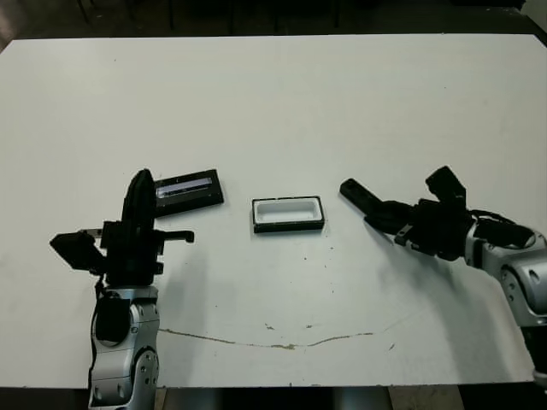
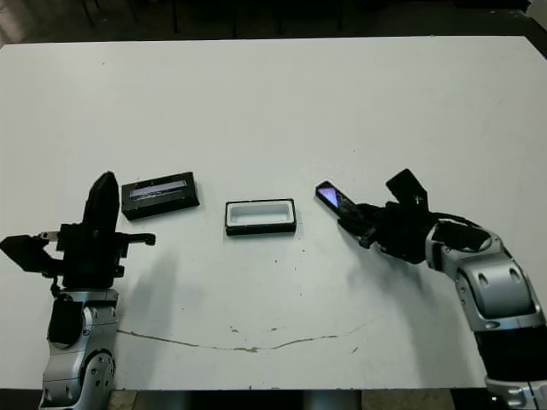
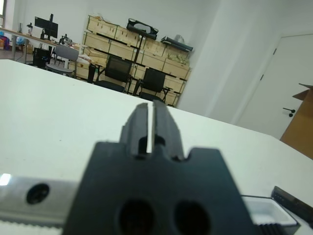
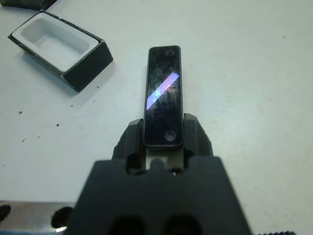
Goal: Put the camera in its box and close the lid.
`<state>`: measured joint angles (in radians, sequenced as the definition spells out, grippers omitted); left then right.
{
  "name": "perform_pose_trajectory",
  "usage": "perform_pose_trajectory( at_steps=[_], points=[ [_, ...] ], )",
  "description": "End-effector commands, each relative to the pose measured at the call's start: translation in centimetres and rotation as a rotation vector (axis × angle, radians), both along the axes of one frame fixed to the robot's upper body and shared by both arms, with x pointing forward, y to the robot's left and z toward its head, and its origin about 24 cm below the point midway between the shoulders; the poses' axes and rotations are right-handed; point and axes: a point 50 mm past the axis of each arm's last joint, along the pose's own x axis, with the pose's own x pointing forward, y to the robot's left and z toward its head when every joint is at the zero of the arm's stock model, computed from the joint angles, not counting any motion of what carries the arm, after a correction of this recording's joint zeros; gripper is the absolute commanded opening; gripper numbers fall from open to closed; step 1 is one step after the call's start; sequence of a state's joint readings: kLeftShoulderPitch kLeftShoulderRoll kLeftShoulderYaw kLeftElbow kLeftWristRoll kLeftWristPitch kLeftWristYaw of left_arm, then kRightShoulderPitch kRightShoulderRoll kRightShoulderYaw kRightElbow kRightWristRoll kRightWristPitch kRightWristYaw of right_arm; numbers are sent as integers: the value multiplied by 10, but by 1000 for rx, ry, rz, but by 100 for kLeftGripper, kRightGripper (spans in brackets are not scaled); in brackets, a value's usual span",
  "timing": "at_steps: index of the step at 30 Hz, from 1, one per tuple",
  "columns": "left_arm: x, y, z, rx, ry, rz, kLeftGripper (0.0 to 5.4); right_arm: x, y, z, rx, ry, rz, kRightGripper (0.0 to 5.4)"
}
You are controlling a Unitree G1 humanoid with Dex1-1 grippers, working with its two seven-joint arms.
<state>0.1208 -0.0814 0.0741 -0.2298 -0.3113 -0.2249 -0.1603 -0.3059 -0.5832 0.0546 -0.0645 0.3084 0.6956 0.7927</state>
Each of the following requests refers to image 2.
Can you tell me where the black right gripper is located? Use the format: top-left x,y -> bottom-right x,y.
337,200 -> 432,264

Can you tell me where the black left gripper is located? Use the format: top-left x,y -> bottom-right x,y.
42,172 -> 157,288

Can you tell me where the slim black camera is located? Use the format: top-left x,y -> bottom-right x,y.
315,179 -> 365,221

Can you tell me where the black box lid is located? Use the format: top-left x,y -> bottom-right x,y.
121,171 -> 203,222

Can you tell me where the black box white inlay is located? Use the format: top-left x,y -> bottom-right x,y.
223,196 -> 298,237

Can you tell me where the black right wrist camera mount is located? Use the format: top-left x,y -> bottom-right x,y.
385,168 -> 430,211

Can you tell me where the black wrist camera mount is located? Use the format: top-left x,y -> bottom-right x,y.
385,168 -> 430,211
0,234 -> 66,275

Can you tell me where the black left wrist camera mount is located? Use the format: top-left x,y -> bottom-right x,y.
0,234 -> 66,275

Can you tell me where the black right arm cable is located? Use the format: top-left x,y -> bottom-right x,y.
428,210 -> 485,228

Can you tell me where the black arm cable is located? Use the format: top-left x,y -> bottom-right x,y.
428,210 -> 485,228
48,276 -> 66,301

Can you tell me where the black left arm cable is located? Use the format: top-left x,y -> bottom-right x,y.
48,276 -> 66,301

